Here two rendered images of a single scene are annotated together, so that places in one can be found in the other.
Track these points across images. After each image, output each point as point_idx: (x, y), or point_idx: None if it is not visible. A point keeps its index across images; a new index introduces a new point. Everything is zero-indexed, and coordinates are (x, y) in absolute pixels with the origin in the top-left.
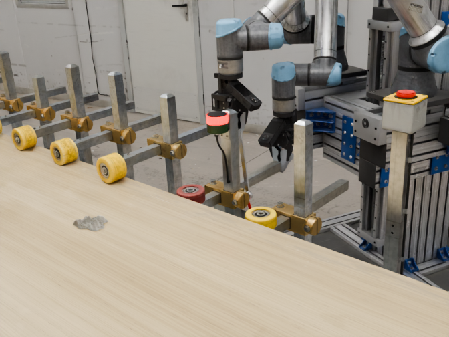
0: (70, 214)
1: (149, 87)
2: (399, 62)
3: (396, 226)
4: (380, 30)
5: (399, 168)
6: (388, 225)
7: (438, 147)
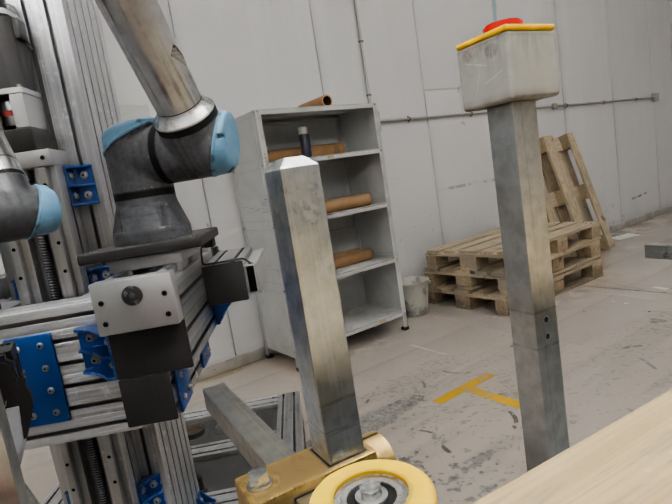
0: None
1: None
2: (125, 187)
3: (551, 316)
4: (23, 169)
5: (536, 186)
6: (539, 323)
7: (211, 315)
